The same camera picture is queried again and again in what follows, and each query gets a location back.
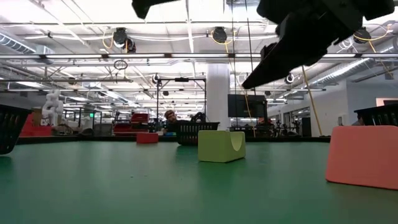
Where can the silver ventilation duct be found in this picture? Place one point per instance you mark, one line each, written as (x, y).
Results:
(15, 43)
(342, 70)

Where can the white building pillar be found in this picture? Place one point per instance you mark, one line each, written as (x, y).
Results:
(217, 93)

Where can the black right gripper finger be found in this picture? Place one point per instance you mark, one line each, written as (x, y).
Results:
(268, 49)
(295, 53)

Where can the person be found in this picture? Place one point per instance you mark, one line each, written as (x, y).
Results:
(170, 116)

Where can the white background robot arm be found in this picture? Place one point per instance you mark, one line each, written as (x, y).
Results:
(53, 105)

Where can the black monitor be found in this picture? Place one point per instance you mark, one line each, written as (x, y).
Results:
(242, 105)

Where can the large pink foam block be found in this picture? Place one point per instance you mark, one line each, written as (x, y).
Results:
(360, 158)

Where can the green foam arch block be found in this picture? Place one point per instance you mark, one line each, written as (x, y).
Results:
(214, 146)

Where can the black metal frame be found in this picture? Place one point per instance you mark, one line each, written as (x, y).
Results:
(157, 102)

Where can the red cabinet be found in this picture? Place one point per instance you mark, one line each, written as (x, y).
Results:
(37, 130)

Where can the red bin shelf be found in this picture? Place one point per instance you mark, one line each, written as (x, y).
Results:
(140, 118)

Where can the red foam block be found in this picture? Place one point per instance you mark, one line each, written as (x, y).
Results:
(147, 138)

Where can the long ceiling light bar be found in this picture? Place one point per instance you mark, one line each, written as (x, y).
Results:
(124, 56)

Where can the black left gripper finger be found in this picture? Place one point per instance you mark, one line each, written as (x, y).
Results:
(141, 6)

